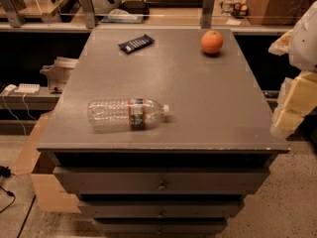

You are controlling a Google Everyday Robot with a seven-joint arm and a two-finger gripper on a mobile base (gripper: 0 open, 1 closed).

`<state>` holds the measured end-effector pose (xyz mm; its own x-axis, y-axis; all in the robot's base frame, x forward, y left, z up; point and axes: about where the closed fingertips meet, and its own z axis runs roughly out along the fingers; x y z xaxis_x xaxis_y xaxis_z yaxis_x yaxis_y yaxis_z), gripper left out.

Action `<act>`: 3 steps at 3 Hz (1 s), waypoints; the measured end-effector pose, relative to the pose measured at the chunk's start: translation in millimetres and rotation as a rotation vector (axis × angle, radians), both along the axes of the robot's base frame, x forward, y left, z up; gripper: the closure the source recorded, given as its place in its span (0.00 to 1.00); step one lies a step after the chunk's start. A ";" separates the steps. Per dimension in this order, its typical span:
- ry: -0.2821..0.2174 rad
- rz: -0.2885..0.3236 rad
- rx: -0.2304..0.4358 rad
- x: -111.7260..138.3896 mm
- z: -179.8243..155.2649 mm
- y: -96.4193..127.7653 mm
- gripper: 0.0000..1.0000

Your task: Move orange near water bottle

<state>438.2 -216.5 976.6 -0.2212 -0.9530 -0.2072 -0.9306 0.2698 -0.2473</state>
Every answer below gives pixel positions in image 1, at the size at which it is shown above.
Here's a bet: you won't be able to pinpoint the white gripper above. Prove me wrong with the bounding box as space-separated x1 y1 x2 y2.
268 1 317 138

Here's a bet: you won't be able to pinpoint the orange fruit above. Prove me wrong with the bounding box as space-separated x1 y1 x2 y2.
200 31 223 55

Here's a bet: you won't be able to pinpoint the clear plastic water bottle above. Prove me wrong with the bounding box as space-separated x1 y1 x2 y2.
87 98 169 129

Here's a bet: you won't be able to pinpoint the small bottles on shelf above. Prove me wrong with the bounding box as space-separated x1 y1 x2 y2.
220 0 249 19

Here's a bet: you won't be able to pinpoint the grey drawer cabinet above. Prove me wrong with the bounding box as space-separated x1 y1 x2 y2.
39 28 288 235

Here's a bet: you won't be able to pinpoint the dark blue snack bar wrapper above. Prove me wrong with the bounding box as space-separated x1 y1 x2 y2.
119 34 155 55

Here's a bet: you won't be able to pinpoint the black pouch on shelf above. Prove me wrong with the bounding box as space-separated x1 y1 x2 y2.
120 0 150 17

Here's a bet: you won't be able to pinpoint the clear plastic bag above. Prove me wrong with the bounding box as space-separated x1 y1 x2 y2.
101 9 143 24

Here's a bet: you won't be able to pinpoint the white machine part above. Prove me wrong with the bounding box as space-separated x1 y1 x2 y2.
40 57 78 92

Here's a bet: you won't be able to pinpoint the white power strip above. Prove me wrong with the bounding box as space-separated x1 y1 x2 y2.
14 83 41 94

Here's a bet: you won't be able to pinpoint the cardboard box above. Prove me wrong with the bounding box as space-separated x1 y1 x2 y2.
12 112 80 213

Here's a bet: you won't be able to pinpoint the black floor cable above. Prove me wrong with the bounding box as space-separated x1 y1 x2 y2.
0 165 17 214

